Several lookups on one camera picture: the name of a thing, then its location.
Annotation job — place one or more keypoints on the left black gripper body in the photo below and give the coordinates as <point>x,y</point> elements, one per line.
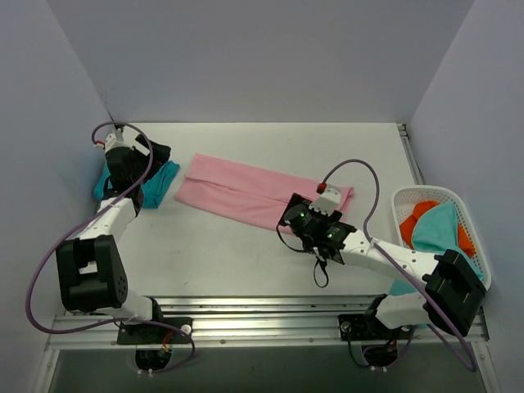
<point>152,151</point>

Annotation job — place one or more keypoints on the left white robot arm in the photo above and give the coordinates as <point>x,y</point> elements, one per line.
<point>90,271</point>

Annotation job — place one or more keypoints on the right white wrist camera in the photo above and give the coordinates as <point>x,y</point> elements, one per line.
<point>328,200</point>

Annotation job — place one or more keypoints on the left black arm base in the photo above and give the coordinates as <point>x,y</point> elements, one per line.
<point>155,342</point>

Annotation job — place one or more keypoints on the aluminium mounting rail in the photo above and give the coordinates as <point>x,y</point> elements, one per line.
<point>240,322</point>

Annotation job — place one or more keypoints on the light turquoise t shirt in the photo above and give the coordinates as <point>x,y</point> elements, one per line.
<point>434,233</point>

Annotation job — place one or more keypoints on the pink t shirt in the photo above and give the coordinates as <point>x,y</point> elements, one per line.
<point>244,193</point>

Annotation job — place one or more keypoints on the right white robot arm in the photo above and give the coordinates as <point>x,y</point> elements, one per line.
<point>448,293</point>

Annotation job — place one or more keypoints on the folded teal t shirt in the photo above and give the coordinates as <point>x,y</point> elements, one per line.
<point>154,189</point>

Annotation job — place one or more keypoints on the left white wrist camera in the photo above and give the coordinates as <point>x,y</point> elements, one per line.
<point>113,140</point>

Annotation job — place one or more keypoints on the white plastic laundry basket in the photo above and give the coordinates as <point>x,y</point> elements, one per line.
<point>403,201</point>

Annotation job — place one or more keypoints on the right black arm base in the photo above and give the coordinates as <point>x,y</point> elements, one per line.
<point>371,344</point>

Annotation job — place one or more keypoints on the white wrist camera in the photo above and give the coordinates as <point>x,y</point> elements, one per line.
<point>113,140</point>
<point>328,200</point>

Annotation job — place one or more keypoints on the orange t shirt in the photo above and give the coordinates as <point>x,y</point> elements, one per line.
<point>409,225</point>

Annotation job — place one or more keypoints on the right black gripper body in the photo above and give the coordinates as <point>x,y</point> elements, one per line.
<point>287,210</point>

